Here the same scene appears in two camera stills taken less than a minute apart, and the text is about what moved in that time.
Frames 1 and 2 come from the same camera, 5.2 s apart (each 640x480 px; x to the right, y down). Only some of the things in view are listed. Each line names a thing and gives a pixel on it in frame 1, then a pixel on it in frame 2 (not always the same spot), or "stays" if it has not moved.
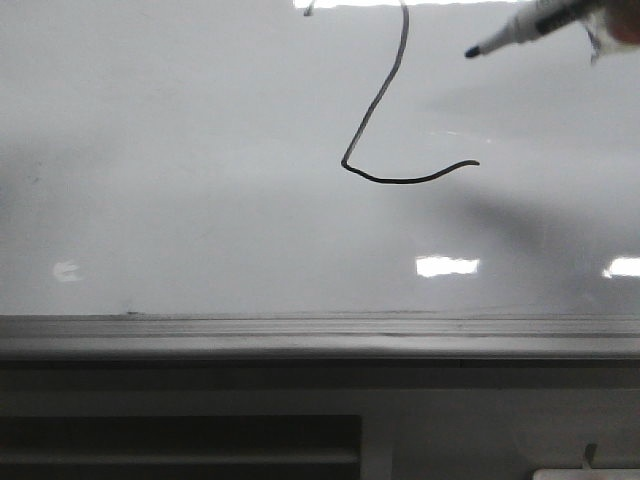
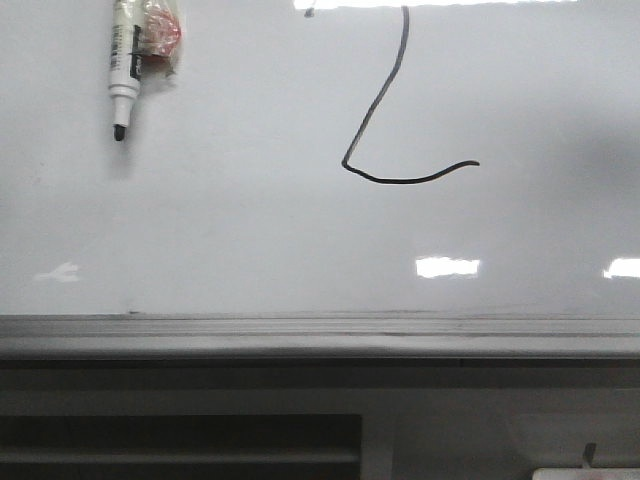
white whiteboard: x=312 y=157 stays
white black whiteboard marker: x=546 y=18 -> x=126 y=61
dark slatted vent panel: x=180 y=447 stays
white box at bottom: x=586 y=474 stays
